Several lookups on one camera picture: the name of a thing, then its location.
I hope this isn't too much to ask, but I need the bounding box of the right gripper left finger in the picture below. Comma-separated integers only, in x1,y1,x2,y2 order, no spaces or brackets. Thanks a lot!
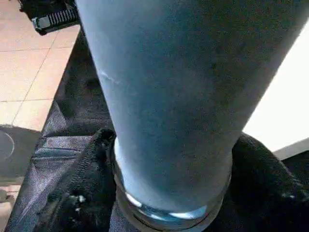
47,128,119,232

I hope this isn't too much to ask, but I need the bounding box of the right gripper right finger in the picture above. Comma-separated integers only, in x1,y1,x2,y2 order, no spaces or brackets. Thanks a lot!
212,132,309,232

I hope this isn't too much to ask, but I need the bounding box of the white plastic table top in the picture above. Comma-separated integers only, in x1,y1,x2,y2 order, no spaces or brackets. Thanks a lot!
242,24,309,160

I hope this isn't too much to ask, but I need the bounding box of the white plastic table leg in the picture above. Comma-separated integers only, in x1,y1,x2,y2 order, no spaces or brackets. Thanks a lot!
74,0,305,232

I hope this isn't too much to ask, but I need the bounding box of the black quilted mat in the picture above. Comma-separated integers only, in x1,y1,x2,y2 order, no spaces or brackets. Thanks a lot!
4,24,309,232

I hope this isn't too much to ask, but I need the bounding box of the black ribbed robot part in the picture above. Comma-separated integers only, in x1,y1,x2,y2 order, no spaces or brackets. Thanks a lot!
19,0,80,37

